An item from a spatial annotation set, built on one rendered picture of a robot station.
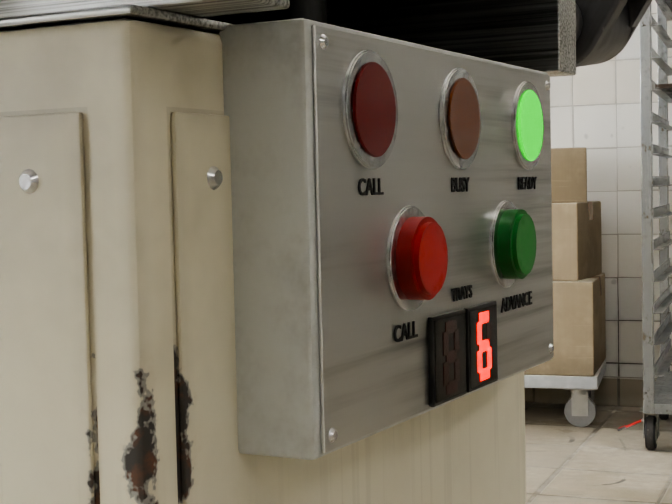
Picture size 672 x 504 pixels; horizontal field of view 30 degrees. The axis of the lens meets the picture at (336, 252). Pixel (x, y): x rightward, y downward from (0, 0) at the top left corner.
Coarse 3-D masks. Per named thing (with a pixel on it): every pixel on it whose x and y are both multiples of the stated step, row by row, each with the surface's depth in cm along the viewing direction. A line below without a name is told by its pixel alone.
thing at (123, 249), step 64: (320, 0) 57; (0, 64) 38; (64, 64) 37; (128, 64) 36; (192, 64) 38; (0, 128) 38; (64, 128) 37; (128, 128) 36; (192, 128) 38; (0, 192) 38; (64, 192) 37; (128, 192) 36; (192, 192) 38; (0, 256) 38; (64, 256) 37; (128, 256) 36; (192, 256) 38; (0, 320) 38; (64, 320) 37; (128, 320) 36; (192, 320) 38; (0, 384) 38; (64, 384) 37; (128, 384) 36; (192, 384) 38; (512, 384) 64; (0, 448) 39; (64, 448) 37; (128, 448) 37; (192, 448) 38; (384, 448) 50; (448, 448) 56; (512, 448) 64
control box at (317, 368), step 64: (256, 64) 39; (320, 64) 39; (384, 64) 43; (448, 64) 48; (256, 128) 39; (320, 128) 39; (448, 128) 48; (512, 128) 54; (256, 192) 40; (320, 192) 39; (384, 192) 43; (448, 192) 48; (512, 192) 55; (256, 256) 40; (320, 256) 39; (384, 256) 43; (448, 256) 48; (256, 320) 40; (320, 320) 39; (384, 320) 43; (448, 320) 48; (512, 320) 55; (256, 384) 40; (320, 384) 39; (384, 384) 43; (256, 448) 40; (320, 448) 39
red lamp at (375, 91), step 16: (368, 64) 41; (368, 80) 41; (384, 80) 42; (368, 96) 41; (384, 96) 42; (368, 112) 41; (384, 112) 42; (368, 128) 41; (384, 128) 42; (368, 144) 41; (384, 144) 42
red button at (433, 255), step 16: (416, 224) 44; (432, 224) 44; (400, 240) 44; (416, 240) 44; (432, 240) 44; (400, 256) 43; (416, 256) 43; (432, 256) 44; (400, 272) 44; (416, 272) 43; (432, 272) 44; (416, 288) 44; (432, 288) 44
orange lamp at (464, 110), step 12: (456, 84) 48; (468, 84) 49; (456, 96) 48; (468, 96) 49; (456, 108) 48; (468, 108) 49; (456, 120) 48; (468, 120) 49; (456, 132) 48; (468, 132) 49; (456, 144) 48; (468, 144) 49; (468, 156) 49
